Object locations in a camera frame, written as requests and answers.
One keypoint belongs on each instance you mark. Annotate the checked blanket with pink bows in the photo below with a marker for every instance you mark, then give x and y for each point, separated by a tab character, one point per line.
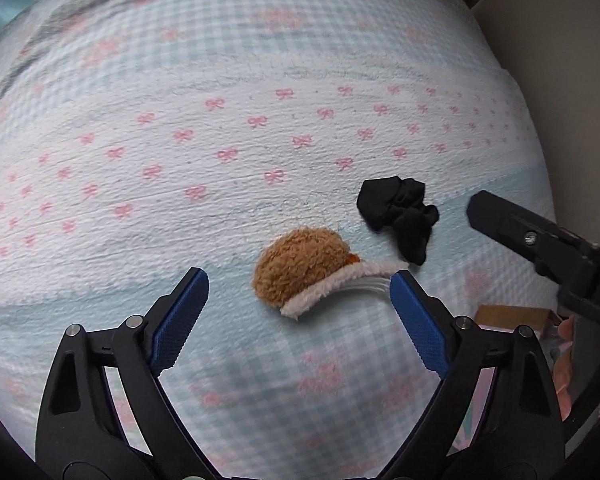
230	110

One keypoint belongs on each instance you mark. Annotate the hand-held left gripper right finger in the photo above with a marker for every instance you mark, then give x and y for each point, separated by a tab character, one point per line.
420	320

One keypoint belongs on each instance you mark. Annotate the pink teal striped paper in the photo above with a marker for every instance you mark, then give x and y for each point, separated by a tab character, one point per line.
480	400

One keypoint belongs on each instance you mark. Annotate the beige padded headboard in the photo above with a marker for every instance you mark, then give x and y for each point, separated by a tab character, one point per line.
555	50

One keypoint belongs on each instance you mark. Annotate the black cloth scrunchie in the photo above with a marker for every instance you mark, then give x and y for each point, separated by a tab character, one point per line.
397	215

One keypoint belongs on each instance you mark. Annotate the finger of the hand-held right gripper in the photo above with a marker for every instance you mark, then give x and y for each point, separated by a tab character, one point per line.
520	232

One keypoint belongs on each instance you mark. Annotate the brown plush toy white trim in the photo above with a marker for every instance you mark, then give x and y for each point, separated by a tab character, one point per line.
300	270

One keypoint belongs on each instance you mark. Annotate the person's right hand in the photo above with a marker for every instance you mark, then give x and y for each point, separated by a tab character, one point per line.
563	360

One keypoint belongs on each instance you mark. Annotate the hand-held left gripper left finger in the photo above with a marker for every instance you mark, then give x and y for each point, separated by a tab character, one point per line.
180	320

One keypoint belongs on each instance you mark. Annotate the cardboard box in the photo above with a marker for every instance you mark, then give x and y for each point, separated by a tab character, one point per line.
510	317

